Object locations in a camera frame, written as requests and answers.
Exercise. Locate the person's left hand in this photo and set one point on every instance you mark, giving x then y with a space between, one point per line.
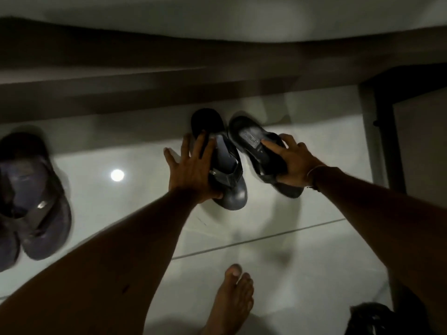
190 174

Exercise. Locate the person's right hand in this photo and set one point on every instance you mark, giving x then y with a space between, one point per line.
300 163

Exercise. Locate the person's left little finger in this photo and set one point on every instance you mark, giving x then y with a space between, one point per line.
170 157

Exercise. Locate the person's left middle finger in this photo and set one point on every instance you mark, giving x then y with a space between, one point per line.
198 146

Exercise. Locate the person's right middle finger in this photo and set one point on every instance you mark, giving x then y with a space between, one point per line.
289 139

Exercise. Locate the person's right thumb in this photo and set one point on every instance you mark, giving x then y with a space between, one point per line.
288 180

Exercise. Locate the person's left thumb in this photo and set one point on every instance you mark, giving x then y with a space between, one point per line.
215 196

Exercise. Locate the person's right forearm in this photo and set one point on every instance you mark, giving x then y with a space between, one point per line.
391 219

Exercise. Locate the person's left forearm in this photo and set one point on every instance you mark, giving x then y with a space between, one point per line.
115 275

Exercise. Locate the brown wooden shelf board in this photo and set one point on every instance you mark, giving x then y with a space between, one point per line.
174 83

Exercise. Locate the person's right foot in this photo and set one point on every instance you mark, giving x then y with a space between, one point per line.
228 303

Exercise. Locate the black shoe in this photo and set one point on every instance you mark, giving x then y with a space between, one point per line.
373 319

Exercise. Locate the dark metal rack frame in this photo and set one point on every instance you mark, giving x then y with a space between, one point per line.
387 149

